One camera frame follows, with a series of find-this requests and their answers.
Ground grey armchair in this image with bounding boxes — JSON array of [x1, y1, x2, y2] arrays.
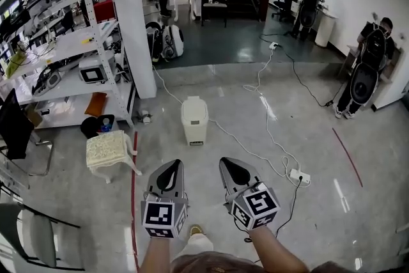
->
[[201, 0, 229, 28]]

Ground red floor tape line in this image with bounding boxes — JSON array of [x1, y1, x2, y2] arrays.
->
[[130, 130, 141, 273], [332, 127, 364, 189]]

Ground person's light trouser leg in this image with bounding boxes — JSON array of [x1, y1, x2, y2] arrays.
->
[[184, 232, 215, 256]]

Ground black power strip cable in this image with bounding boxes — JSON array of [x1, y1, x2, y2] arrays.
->
[[244, 178, 304, 243]]

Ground black waste basket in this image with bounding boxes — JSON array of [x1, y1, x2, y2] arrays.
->
[[80, 114, 116, 140]]

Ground cream white trash bin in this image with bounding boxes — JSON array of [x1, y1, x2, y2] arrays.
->
[[180, 96, 210, 147]]

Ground long black floor cable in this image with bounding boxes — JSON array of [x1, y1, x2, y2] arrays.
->
[[259, 32, 348, 107]]

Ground metal cantilever chair frame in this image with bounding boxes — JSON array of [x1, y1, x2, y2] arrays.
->
[[0, 136, 55, 177]]

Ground white round cabinet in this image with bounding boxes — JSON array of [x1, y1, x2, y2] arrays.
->
[[314, 8, 339, 49]]

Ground person's left forearm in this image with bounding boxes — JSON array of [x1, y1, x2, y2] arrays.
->
[[139, 235, 180, 273]]

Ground person's right forearm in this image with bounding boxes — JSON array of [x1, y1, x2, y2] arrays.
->
[[248, 226, 310, 273]]

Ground white ornate stool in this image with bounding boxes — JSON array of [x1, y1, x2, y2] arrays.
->
[[86, 129, 143, 185]]

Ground white backpack device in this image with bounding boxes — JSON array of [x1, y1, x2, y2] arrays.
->
[[144, 21, 185, 63]]

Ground black office chair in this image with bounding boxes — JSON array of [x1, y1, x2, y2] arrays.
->
[[271, 0, 291, 22]]

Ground orange cushion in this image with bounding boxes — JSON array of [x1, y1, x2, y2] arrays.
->
[[84, 91, 108, 118]]

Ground long white floor cable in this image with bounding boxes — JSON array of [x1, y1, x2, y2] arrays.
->
[[152, 65, 290, 178]]

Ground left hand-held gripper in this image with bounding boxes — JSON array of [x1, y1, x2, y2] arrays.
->
[[140, 159, 189, 239]]

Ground white power strip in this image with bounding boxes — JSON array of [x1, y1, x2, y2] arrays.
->
[[288, 168, 312, 185]]

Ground white box appliance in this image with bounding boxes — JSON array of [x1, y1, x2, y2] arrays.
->
[[77, 57, 117, 85]]

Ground person's brown shirt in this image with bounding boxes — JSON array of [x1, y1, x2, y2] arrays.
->
[[170, 251, 266, 273]]

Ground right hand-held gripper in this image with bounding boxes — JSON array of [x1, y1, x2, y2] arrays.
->
[[219, 157, 281, 231]]

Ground grey padded chair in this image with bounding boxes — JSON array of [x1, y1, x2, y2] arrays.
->
[[0, 201, 81, 270]]

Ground red box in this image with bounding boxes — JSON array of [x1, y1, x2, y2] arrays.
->
[[93, 0, 116, 24]]

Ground small white floor object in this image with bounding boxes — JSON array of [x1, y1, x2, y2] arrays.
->
[[136, 109, 153, 125]]

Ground white metal shelf rack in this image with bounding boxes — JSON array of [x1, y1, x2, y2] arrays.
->
[[0, 0, 135, 129]]

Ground looped white floor cable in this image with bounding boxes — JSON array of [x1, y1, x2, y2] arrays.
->
[[242, 47, 303, 172]]

